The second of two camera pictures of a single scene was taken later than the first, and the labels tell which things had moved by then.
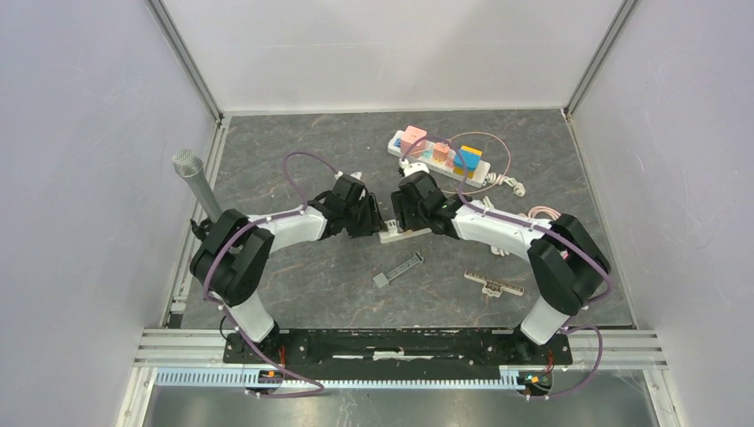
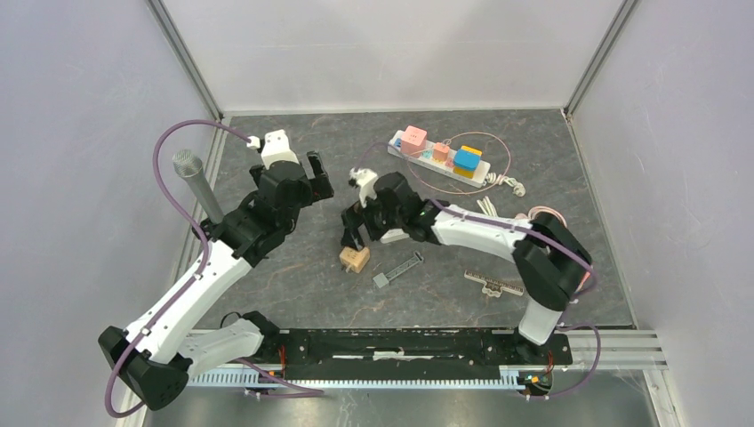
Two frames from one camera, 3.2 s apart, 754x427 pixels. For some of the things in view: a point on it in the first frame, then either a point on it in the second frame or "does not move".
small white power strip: (392, 233) does not move
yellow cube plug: (464, 172) does not move
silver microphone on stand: (189, 165) does not move
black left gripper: (372, 222) → (321, 188)
